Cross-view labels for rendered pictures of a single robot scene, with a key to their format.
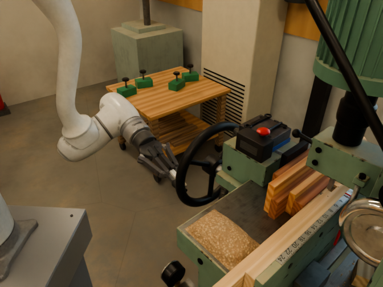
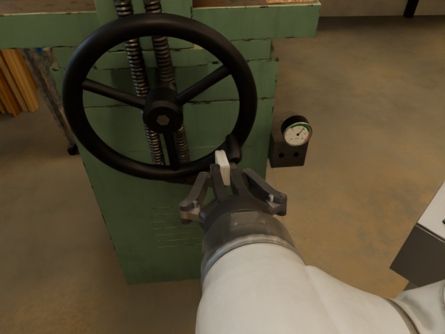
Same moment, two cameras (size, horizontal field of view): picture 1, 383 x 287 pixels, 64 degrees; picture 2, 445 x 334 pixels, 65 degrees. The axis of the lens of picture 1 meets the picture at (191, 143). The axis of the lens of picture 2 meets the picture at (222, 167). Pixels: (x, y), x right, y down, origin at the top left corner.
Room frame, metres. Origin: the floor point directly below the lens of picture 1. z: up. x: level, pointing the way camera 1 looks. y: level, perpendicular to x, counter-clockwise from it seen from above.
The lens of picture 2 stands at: (1.06, 0.27, 1.11)
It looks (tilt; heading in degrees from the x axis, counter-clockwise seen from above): 43 degrees down; 216
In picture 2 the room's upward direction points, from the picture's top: straight up
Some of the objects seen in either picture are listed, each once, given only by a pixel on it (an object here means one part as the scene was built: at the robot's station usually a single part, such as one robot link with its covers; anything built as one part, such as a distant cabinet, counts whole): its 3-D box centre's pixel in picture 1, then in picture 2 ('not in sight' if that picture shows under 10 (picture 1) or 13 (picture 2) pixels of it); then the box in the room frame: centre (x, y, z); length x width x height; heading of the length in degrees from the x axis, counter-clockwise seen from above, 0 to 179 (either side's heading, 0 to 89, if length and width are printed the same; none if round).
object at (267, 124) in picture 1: (260, 134); not in sight; (0.64, -0.17, 0.99); 0.13 x 0.11 x 0.06; 131
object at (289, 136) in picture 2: (174, 277); (295, 132); (0.47, 0.04, 0.65); 0.06 x 0.04 x 0.08; 131
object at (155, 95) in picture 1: (168, 114); not in sight; (1.96, 0.17, 0.32); 0.66 x 0.57 x 0.64; 129
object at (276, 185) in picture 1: (296, 178); not in sight; (0.53, -0.24, 0.94); 0.20 x 0.02 x 0.08; 131
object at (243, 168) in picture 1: (259, 158); (149, 6); (0.64, -0.18, 0.91); 0.15 x 0.14 x 0.09; 131
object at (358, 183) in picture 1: (355, 194); not in sight; (0.41, -0.30, 1.00); 0.02 x 0.02 x 0.10; 41
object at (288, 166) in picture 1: (293, 172); not in sight; (0.55, -0.24, 0.94); 0.16 x 0.01 x 0.07; 131
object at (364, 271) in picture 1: (362, 274); not in sight; (0.37, -0.35, 0.82); 0.04 x 0.03 x 0.03; 151
